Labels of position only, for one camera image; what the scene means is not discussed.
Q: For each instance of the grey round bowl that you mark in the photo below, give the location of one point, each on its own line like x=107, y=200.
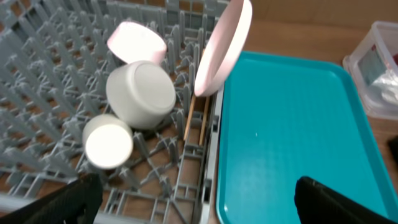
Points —
x=141, y=94

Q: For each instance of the white paper cup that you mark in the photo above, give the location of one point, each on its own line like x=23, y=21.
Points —
x=107, y=141

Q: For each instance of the teal plastic tray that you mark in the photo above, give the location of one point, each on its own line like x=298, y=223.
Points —
x=284, y=118

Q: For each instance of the clear plastic bin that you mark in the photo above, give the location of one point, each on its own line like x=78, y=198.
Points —
x=374, y=71

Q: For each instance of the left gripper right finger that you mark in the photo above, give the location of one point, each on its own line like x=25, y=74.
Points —
x=317, y=203

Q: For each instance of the wooden chopstick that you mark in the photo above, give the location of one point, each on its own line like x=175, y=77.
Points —
x=189, y=118
x=203, y=125

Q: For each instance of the grey plastic dish rack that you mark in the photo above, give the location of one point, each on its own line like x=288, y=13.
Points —
x=54, y=66

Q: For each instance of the large white plate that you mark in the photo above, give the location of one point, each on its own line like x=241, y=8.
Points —
x=224, y=47

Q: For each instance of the red snack wrapper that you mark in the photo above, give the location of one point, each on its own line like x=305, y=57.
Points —
x=395, y=57

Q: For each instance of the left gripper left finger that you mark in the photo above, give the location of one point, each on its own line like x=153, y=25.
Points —
x=77, y=202

